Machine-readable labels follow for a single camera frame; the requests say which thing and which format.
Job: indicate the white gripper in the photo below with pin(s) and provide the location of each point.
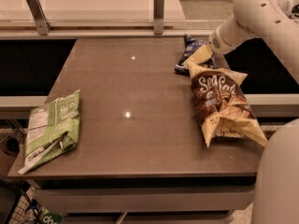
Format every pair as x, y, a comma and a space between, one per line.
219, 45

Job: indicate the blue chip bag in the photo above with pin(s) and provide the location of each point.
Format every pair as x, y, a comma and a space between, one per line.
196, 51

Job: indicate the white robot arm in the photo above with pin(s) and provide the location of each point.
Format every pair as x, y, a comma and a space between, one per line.
276, 195

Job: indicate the brown sea salt chip bag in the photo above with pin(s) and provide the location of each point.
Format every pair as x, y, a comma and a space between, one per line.
220, 106

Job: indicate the green jalapeno chip bag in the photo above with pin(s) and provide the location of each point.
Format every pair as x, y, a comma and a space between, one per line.
53, 130

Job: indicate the grey drawer front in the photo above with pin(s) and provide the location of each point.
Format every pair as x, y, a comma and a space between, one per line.
69, 201

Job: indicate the glass barrier panel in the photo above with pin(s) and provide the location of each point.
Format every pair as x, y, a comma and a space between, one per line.
118, 10

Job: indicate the middle metal glass bracket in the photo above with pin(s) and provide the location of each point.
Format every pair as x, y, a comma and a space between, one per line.
158, 16

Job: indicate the metal glass bracket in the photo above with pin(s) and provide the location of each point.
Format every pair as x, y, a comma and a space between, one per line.
158, 16
42, 25

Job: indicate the left metal glass bracket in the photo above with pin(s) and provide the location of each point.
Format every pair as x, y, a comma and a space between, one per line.
42, 25

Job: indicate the wire basket with green package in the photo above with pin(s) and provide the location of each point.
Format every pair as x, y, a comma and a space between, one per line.
27, 210

